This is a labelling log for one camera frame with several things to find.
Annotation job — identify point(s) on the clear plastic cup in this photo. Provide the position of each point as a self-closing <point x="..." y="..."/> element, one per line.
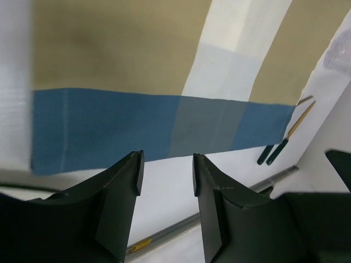
<point x="337" y="58"/>

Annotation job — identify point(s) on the gold fork green handle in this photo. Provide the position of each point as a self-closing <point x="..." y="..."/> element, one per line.
<point x="265" y="154"/>

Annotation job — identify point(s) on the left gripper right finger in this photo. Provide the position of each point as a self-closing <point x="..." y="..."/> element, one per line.
<point x="241" y="225"/>

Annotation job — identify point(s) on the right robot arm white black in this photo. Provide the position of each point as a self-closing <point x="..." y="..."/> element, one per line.
<point x="341" y="161"/>

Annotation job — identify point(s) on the front aluminium rail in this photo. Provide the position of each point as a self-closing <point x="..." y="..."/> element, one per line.
<point x="162" y="237"/>

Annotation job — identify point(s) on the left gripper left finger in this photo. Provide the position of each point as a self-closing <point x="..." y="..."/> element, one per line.
<point x="89" y="222"/>

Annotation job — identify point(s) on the square white plate dark rim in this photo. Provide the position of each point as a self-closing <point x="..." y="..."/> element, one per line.
<point x="34" y="188"/>

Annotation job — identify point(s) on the gold knife green handle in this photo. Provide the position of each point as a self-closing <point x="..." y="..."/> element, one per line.
<point x="278" y="150"/>

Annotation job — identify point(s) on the blue beige white cloth placemat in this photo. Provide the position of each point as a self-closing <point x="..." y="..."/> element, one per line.
<point x="171" y="78"/>

